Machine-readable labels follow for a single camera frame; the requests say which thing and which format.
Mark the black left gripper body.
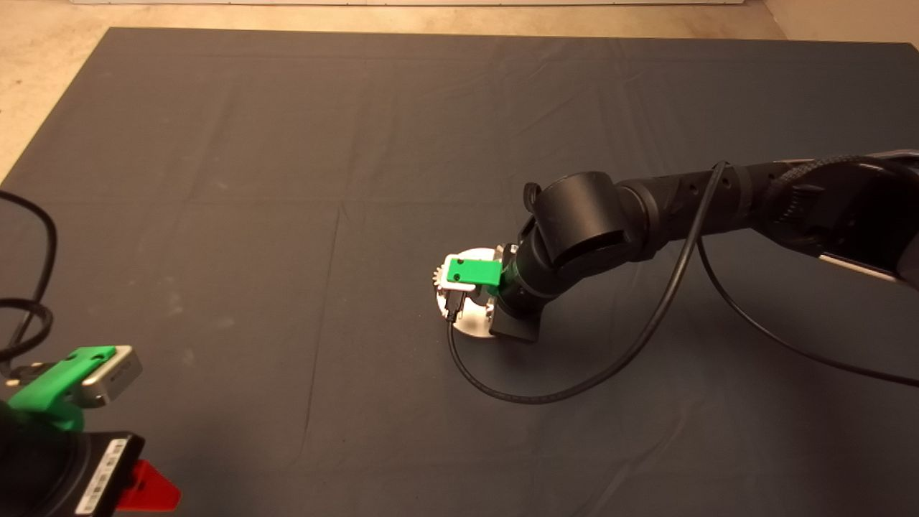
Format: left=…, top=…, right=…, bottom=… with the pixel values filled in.
left=0, top=429, right=146, bottom=517

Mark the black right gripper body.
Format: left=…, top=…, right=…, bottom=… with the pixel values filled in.
left=490, top=289, right=544, bottom=344

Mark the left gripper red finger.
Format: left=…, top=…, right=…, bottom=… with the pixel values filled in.
left=118, top=459, right=182, bottom=513

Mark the round metal carrier plate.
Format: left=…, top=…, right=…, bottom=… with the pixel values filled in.
left=436, top=247, right=505, bottom=339

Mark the dark grey table cloth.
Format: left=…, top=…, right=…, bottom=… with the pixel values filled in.
left=0, top=27, right=919, bottom=517

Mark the green right camera mount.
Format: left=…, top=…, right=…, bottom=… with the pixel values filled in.
left=445, top=258, right=505, bottom=297

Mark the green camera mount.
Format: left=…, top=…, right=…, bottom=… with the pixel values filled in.
left=445, top=258, right=505, bottom=297
left=8, top=346, right=118, bottom=433

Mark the thin black right cable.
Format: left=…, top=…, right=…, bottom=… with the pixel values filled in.
left=446, top=159, right=919, bottom=405

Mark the silver right camera box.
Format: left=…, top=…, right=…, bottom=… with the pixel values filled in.
left=441, top=253, right=480, bottom=292

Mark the silver camera box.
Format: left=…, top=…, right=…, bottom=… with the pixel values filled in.
left=80, top=345, right=144, bottom=409
left=441, top=253, right=480, bottom=292

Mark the green left camera mount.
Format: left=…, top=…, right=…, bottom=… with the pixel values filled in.
left=8, top=346, right=118, bottom=433

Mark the silver left camera box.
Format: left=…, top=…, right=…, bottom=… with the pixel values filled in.
left=80, top=345, right=144, bottom=409

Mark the braided black left cable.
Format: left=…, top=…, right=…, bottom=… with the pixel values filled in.
left=0, top=298, right=55, bottom=383

